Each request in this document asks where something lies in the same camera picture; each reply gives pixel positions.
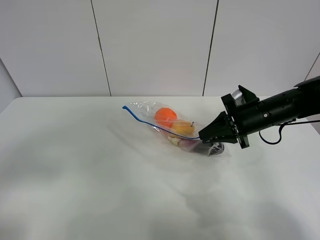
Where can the yellow pear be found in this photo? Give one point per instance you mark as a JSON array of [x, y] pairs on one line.
[[183, 128]]

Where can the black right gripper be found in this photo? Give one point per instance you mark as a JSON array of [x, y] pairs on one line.
[[244, 120]]

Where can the clear zip bag blue seal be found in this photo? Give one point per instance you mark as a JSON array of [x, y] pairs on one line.
[[144, 112]]

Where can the purple eggplant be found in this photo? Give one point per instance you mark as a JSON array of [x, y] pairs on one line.
[[197, 146]]

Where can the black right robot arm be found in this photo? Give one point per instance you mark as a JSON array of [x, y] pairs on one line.
[[286, 107]]

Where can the orange fruit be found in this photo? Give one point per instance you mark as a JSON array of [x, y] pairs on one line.
[[165, 117]]

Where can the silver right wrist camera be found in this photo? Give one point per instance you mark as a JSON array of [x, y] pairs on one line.
[[238, 97]]

